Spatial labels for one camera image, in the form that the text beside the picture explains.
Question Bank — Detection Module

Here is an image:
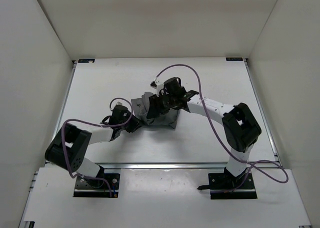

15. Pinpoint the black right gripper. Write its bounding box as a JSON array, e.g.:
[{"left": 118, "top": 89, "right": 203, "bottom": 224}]
[{"left": 147, "top": 93, "right": 177, "bottom": 119}]

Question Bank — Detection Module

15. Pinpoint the grey pleated skirt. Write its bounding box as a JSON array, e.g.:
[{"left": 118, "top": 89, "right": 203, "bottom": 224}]
[{"left": 131, "top": 92, "right": 180, "bottom": 129}]

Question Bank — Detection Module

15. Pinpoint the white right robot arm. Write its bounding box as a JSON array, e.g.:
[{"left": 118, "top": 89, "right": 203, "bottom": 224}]
[{"left": 146, "top": 77, "right": 262, "bottom": 188}]

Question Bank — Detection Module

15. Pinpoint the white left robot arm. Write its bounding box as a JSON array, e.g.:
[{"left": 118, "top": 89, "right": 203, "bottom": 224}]
[{"left": 44, "top": 105, "right": 143, "bottom": 189}]

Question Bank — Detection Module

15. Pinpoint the left blue corner label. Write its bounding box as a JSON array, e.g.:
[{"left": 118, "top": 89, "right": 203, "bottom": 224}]
[{"left": 77, "top": 59, "right": 95, "bottom": 63}]

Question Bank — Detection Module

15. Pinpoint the blue corner label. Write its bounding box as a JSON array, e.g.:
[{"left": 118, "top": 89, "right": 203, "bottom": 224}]
[
  {"left": 77, "top": 59, "right": 95, "bottom": 63},
  {"left": 225, "top": 57, "right": 243, "bottom": 62}
]

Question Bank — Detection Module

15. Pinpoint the right blue corner label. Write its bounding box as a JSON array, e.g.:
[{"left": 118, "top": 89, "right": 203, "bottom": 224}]
[{"left": 225, "top": 57, "right": 243, "bottom": 62}]

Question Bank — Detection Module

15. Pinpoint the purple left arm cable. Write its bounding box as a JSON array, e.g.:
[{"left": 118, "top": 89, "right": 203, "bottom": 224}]
[{"left": 62, "top": 97, "right": 133, "bottom": 198}]

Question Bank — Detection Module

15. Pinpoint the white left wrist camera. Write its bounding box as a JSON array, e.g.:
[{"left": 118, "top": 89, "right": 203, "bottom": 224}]
[{"left": 115, "top": 102, "right": 123, "bottom": 107}]

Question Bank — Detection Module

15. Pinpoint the aluminium front table rail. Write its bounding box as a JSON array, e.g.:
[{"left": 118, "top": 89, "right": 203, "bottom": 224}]
[{"left": 100, "top": 162, "right": 226, "bottom": 169}]

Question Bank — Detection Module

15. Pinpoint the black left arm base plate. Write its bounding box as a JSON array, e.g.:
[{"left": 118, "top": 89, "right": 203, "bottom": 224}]
[{"left": 73, "top": 169, "right": 121, "bottom": 198}]

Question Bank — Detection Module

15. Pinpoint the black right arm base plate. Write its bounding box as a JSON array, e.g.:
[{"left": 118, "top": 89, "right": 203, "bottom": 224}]
[{"left": 208, "top": 173, "right": 258, "bottom": 200}]

